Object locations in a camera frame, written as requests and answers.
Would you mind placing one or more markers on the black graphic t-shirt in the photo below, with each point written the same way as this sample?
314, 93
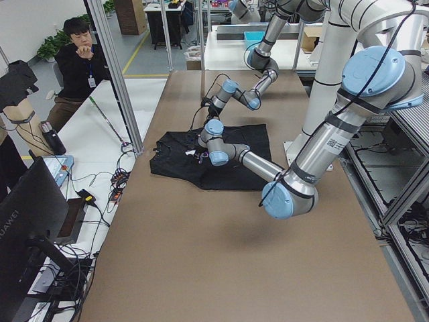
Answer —
176, 157

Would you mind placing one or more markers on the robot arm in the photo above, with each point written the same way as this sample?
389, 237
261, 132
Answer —
260, 59
375, 80

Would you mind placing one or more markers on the teach pendant blue grey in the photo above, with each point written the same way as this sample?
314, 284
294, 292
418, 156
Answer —
60, 167

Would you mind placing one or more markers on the seated person in black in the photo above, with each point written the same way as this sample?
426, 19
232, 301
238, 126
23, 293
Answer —
82, 67

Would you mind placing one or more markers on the black thermos bottle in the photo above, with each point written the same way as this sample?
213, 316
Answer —
52, 138

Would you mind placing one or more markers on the black computer monitor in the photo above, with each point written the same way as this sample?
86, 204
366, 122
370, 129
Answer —
32, 215

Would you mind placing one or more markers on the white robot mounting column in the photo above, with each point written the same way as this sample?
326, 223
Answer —
353, 26

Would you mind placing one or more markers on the aluminium frame cage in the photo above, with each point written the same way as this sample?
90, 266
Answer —
103, 35

